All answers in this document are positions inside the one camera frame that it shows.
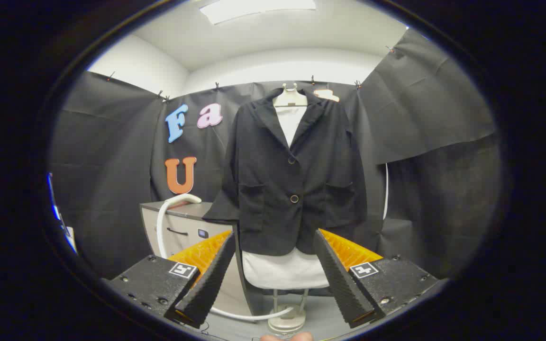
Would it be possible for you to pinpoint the ceiling light panel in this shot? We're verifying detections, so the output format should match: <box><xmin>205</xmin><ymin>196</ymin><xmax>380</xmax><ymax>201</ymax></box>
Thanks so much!
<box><xmin>200</xmin><ymin>0</ymin><xmax>317</xmax><ymax>25</ymax></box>

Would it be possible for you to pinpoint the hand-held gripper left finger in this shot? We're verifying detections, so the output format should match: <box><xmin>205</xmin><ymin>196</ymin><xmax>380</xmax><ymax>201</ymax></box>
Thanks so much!
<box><xmin>105</xmin><ymin>230</ymin><xmax>237</xmax><ymax>330</ymax></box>

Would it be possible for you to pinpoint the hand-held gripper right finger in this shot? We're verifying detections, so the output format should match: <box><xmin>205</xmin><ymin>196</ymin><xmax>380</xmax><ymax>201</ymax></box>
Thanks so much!
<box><xmin>313</xmin><ymin>228</ymin><xmax>442</xmax><ymax>329</ymax></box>

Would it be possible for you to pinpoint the black blazer jacket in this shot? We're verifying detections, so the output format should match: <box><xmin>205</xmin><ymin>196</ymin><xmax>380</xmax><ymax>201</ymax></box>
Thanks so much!
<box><xmin>202</xmin><ymin>88</ymin><xmax>368</xmax><ymax>256</ymax></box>

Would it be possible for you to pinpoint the grey metal cabinet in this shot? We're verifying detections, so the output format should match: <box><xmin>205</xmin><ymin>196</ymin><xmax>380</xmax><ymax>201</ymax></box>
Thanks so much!
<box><xmin>139</xmin><ymin>200</ymin><xmax>257</xmax><ymax>317</ymax></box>

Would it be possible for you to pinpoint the white garment steamer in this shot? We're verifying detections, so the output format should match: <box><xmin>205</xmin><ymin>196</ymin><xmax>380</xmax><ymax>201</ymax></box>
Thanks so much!
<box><xmin>156</xmin><ymin>193</ymin><xmax>297</xmax><ymax>322</ymax></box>

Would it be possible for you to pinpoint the white plastic object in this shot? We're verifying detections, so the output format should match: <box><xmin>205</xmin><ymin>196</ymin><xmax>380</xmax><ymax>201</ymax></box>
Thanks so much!
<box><xmin>47</xmin><ymin>173</ymin><xmax>78</xmax><ymax>254</ymax></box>

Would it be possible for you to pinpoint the white mannequin torso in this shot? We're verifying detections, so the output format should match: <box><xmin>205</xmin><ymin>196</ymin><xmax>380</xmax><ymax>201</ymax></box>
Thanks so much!
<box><xmin>242</xmin><ymin>83</ymin><xmax>330</xmax><ymax>290</ymax></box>

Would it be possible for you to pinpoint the black backdrop cloth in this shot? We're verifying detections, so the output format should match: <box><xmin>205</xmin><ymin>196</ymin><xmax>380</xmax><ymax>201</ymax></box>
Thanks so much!
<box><xmin>48</xmin><ymin>28</ymin><xmax>501</xmax><ymax>280</ymax></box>

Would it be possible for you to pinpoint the metal mannequin stand base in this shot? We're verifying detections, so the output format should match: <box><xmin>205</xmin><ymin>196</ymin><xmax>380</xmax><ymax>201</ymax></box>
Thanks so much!
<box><xmin>267</xmin><ymin>288</ymin><xmax>310</xmax><ymax>336</ymax></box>

